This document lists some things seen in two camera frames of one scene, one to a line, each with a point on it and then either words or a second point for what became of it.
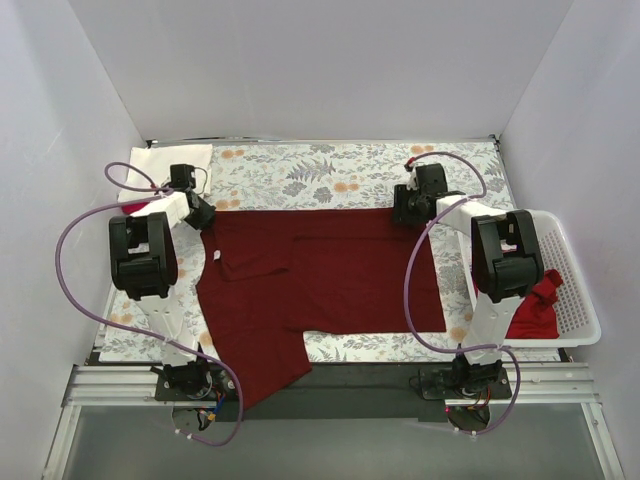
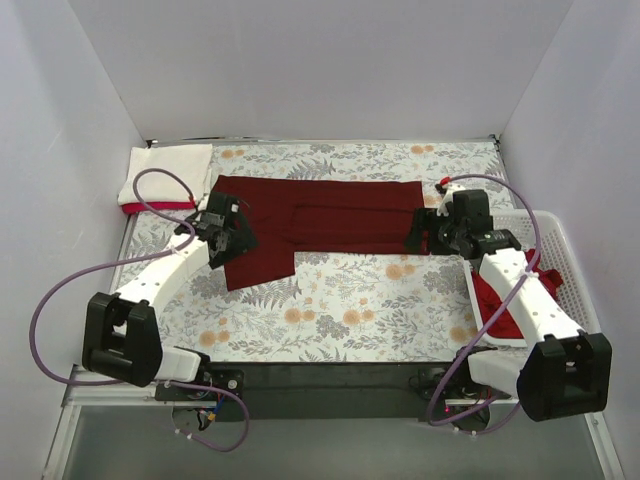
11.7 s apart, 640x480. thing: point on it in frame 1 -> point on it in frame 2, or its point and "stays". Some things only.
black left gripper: x=203 y=215 -> x=232 y=234
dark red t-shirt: x=268 y=277 -> x=289 y=215
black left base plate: x=200 y=382 stays
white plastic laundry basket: x=578 y=319 stays
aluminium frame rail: x=104 y=386 stays
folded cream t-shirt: x=156 y=161 stays
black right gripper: x=407 y=211 -> x=426 y=230
